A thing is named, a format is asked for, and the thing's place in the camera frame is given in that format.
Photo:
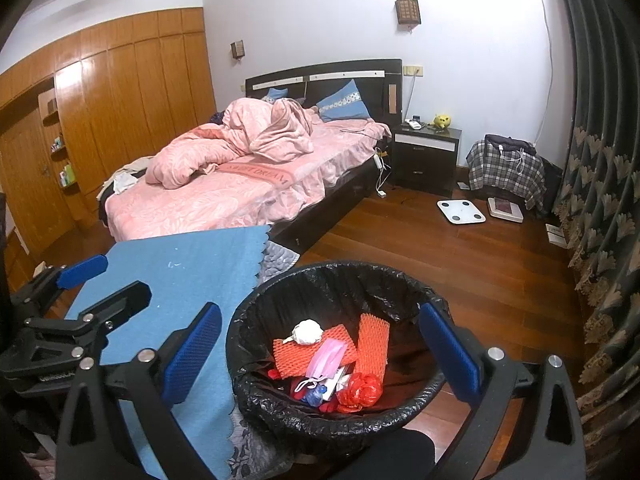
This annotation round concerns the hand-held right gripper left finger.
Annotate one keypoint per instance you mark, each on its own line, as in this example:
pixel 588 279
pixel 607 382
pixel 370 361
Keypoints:
pixel 192 355

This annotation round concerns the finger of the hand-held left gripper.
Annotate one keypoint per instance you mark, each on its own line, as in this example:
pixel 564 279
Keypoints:
pixel 82 270
pixel 122 302

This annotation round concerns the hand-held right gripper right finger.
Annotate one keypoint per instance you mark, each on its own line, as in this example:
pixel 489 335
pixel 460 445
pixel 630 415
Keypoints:
pixel 447 355

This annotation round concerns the narrow orange foam net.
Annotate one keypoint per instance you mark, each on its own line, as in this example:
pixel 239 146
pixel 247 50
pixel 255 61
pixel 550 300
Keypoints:
pixel 372 340

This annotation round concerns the red plastic bag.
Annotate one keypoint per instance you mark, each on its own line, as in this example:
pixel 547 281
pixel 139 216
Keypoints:
pixel 360 390

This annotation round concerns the wide orange foam net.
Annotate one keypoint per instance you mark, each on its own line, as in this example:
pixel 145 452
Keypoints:
pixel 295 357

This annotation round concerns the white box with blue label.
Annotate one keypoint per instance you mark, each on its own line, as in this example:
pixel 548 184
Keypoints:
pixel 340 379

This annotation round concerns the white tissue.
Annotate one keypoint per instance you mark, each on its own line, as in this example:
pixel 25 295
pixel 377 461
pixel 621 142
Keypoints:
pixel 307 332

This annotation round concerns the pink face mask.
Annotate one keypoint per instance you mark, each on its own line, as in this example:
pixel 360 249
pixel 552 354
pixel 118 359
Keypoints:
pixel 327 357

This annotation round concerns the blue plastic bag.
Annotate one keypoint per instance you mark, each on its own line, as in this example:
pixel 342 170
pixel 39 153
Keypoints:
pixel 312 395

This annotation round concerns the waste bin with black liner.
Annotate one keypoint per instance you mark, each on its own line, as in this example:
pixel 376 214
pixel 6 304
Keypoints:
pixel 325 290

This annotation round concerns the blue scalloped table cloth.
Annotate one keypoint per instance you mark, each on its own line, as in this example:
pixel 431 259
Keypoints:
pixel 190 270

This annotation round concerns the green bottles on shelf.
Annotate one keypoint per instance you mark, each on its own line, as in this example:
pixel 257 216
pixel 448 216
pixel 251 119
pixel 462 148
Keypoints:
pixel 67 175

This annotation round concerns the pile of clothes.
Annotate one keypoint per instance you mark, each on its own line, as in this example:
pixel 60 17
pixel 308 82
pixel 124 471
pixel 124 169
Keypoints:
pixel 122 182

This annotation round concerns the wooden door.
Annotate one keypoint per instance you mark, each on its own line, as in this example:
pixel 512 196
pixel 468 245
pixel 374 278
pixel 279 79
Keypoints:
pixel 25 175

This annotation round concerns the grey patterned cloth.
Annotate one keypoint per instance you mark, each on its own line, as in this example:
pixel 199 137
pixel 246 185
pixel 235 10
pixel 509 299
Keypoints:
pixel 277 260

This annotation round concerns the small items on shelf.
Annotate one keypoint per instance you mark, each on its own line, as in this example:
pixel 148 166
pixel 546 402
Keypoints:
pixel 57 143

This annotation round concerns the white body scale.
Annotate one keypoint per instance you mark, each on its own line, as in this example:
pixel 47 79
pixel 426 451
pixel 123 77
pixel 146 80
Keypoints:
pixel 461 211

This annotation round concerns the pink bed sheet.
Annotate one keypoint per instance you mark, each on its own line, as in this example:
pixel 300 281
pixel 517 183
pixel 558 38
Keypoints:
pixel 225 195

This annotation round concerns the white scale with dark panel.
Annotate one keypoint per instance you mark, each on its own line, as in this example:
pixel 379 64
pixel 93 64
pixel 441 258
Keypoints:
pixel 505 208

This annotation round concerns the white floor item by curtain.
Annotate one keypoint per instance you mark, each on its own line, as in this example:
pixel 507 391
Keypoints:
pixel 556 235

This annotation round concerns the dark nightstand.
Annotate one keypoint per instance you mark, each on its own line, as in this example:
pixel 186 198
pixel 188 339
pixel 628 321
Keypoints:
pixel 425 170

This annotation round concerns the plaid cloth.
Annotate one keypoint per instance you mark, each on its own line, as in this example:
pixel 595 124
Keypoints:
pixel 500 175

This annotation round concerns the wooden wardrobe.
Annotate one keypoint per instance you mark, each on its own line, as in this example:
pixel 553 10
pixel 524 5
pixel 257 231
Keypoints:
pixel 125 85

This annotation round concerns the dark cloth behind quilt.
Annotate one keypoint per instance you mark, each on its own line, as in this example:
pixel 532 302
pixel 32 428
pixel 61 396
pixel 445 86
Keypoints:
pixel 217 117

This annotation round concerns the white power strip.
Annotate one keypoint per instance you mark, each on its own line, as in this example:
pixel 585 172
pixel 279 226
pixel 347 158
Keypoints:
pixel 378 161

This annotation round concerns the pink quilt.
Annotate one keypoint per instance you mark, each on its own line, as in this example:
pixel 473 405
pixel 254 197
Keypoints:
pixel 250 135

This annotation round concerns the dark clothing on plaid cloth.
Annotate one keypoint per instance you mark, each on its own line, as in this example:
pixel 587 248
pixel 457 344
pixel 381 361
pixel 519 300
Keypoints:
pixel 505 142

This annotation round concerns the yellow plush toy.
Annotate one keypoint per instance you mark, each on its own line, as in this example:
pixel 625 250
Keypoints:
pixel 441 121

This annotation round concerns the white remote control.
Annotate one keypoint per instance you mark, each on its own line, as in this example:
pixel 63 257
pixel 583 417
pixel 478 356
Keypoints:
pixel 414 123

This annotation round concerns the dark patterned curtain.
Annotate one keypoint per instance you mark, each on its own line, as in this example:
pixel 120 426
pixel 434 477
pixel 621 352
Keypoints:
pixel 600 160

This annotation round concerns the small blue pillow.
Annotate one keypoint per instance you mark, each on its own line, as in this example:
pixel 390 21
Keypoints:
pixel 275 95

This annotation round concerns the large blue pillow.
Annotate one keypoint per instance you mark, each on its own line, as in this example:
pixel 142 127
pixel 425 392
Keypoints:
pixel 345 100

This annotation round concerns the dark wooden bed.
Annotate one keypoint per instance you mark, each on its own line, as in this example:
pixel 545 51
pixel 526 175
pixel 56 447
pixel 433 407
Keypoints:
pixel 350 72

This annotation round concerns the small wall lamp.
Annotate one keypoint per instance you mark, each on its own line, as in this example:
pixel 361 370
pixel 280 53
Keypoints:
pixel 238 50

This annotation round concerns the wall socket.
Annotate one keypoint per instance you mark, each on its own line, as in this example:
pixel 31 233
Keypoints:
pixel 414 70

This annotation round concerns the large wall lamp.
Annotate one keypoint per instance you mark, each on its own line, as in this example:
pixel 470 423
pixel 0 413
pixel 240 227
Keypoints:
pixel 407 11

